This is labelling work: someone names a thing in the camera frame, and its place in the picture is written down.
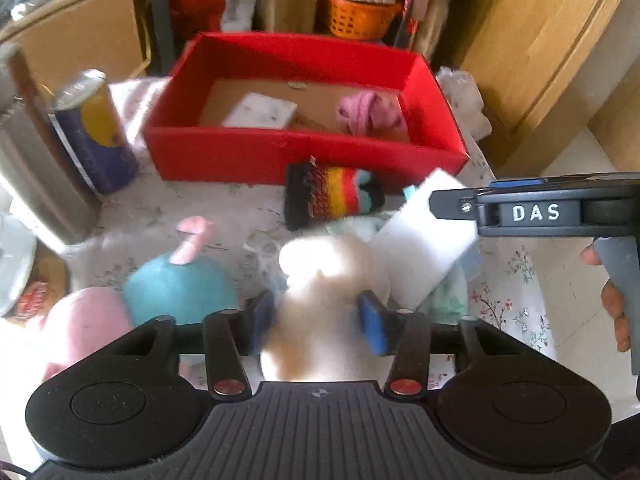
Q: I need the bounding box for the cream teddy bear plush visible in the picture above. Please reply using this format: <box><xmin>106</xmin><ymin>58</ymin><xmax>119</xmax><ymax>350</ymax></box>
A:
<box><xmin>259</xmin><ymin>235</ymin><xmax>390</xmax><ymax>382</ymax></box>

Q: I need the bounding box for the pink pig plush teal dress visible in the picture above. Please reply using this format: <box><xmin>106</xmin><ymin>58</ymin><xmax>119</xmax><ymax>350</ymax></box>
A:
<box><xmin>42</xmin><ymin>217</ymin><xmax>240</xmax><ymax>380</ymax></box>

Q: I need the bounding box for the striped colourful knitted sock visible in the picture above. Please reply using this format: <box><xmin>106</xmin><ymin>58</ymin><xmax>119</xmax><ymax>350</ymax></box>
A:
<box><xmin>284</xmin><ymin>160</ymin><xmax>385</xmax><ymax>231</ymax></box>

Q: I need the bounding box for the pink knitted cloth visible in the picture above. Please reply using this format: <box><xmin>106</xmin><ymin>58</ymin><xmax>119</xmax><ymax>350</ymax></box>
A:
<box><xmin>335</xmin><ymin>90</ymin><xmax>408</xmax><ymax>141</ymax></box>

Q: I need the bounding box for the mint fluffy cloth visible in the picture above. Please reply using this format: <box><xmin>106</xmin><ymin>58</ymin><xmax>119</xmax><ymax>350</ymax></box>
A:
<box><xmin>324</xmin><ymin>188</ymin><xmax>477</xmax><ymax>323</ymax></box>

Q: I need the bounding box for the person's right hand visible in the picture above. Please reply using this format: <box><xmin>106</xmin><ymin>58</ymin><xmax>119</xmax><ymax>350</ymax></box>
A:
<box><xmin>580</xmin><ymin>244</ymin><xmax>630</xmax><ymax>352</ymax></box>

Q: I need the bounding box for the wooden cabinet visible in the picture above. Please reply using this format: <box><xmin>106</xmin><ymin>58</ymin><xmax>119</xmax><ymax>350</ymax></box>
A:
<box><xmin>433</xmin><ymin>0</ymin><xmax>639</xmax><ymax>177</ymax></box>

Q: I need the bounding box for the white plastic bag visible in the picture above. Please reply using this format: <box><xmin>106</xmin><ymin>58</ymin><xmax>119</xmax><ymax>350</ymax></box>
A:
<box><xmin>436</xmin><ymin>67</ymin><xmax>492</xmax><ymax>142</ymax></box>

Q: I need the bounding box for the red cardboard box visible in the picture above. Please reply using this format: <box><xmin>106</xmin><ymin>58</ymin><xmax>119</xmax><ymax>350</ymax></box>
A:
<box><xmin>142</xmin><ymin>32</ymin><xmax>468</xmax><ymax>190</ymax></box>

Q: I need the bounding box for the glass jar with lid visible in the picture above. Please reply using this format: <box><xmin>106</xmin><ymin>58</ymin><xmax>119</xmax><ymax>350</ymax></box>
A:
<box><xmin>0</xmin><ymin>214</ymin><xmax>70</xmax><ymax>325</ymax></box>

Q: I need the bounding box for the steel thermos flask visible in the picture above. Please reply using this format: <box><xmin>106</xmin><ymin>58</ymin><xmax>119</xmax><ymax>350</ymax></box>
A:
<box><xmin>1</xmin><ymin>44</ymin><xmax>101</xmax><ymax>245</ymax></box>

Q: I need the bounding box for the blue yellow can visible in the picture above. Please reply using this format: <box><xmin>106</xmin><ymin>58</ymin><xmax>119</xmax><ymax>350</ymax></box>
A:
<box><xmin>50</xmin><ymin>68</ymin><xmax>138</xmax><ymax>195</ymax></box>

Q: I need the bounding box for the orange plastic basket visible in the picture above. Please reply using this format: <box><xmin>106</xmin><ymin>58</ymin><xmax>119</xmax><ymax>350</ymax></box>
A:
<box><xmin>324</xmin><ymin>0</ymin><xmax>401</xmax><ymax>41</ymax></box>

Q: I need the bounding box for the red bag on shelf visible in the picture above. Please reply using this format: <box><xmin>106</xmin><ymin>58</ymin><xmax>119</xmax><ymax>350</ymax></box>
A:
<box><xmin>169</xmin><ymin>0</ymin><xmax>226</xmax><ymax>42</ymax></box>

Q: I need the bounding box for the wooden side desk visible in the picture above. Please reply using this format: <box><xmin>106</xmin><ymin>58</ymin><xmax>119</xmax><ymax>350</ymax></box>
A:
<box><xmin>0</xmin><ymin>0</ymin><xmax>151</xmax><ymax>101</ymax></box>

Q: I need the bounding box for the black metal shelf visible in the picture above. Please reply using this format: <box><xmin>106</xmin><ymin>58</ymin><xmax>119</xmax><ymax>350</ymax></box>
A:
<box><xmin>144</xmin><ymin>0</ymin><xmax>436</xmax><ymax>76</ymax></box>

